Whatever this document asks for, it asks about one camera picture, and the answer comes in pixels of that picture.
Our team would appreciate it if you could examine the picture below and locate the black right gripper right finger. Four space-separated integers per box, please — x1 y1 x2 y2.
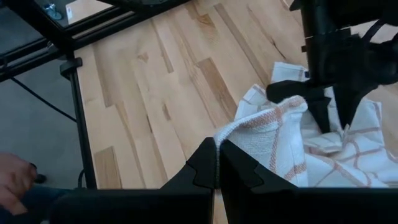
219 139 398 224

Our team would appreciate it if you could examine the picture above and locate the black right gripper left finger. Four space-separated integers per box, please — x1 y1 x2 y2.
49 136 218 224

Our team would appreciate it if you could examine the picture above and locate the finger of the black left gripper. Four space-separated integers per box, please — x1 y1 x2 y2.
332 82 379 128
266 80 332 134

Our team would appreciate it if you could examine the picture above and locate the white towel with orange checks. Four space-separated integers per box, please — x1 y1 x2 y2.
213 61 398 189

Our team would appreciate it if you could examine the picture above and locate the person's leg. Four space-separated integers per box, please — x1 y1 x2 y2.
0 185 75 224

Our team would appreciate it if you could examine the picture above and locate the person's hand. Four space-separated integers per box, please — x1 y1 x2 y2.
0 152 38 216

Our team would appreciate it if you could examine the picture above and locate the tan cardboard box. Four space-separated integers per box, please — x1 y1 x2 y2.
64 0 113 25

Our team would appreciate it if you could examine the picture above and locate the metal caster foot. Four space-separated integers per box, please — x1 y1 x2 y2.
43 2 63 21

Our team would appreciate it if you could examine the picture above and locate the black aluminium table frame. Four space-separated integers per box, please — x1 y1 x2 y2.
0 0 192 190

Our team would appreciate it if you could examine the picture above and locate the thin black cable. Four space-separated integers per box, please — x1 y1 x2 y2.
10 77 78 123

